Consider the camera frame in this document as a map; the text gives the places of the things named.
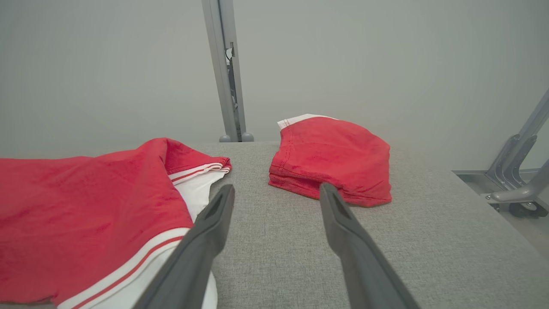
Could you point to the grey metal frame post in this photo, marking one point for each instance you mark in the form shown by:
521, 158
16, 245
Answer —
223, 86

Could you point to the red shirt white sleeves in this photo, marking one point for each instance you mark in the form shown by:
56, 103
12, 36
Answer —
85, 214

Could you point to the black caster wheel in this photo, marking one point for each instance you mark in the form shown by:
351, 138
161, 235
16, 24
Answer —
521, 209

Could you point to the red shorts white trim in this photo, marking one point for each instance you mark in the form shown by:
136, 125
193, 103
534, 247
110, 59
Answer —
334, 159

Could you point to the grey metal frame leg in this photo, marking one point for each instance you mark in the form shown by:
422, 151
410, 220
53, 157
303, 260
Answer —
514, 163

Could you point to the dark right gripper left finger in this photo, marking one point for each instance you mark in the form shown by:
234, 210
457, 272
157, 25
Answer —
193, 257

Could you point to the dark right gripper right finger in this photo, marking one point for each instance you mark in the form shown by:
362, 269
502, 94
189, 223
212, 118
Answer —
360, 266

